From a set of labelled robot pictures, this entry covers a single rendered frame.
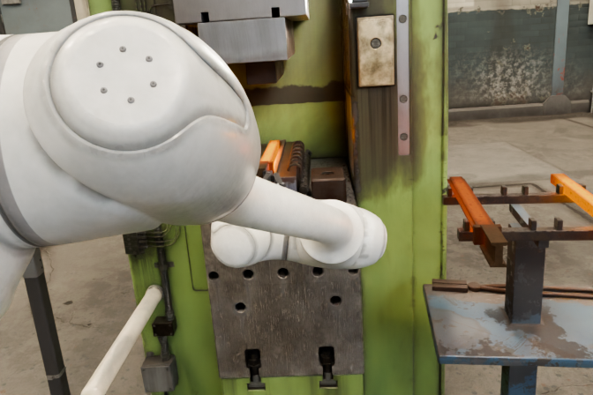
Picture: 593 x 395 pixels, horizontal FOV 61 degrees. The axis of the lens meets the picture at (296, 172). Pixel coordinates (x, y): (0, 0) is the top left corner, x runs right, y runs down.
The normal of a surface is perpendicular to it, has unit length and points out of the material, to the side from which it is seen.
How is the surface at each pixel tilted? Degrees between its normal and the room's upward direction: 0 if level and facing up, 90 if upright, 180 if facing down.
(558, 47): 90
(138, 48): 64
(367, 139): 90
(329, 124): 90
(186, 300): 90
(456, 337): 0
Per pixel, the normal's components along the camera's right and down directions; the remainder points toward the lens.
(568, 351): -0.07, -0.96
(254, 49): -0.04, 0.26
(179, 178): 0.52, 0.70
